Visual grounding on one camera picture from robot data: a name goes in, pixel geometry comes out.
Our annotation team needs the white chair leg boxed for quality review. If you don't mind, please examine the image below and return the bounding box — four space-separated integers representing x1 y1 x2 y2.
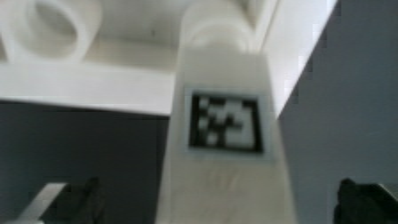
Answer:
155 0 299 224

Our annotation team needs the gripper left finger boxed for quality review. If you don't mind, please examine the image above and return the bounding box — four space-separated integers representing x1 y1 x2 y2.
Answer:
16 177 105 224

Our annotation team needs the white chair seat part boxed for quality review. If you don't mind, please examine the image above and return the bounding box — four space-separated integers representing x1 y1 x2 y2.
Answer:
0 0 272 115

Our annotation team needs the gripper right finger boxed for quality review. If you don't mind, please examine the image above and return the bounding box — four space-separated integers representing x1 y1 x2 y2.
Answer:
336 178 398 224

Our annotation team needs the white U-shaped obstacle fence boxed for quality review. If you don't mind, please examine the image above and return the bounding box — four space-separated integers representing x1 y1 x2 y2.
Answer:
263 0 338 114

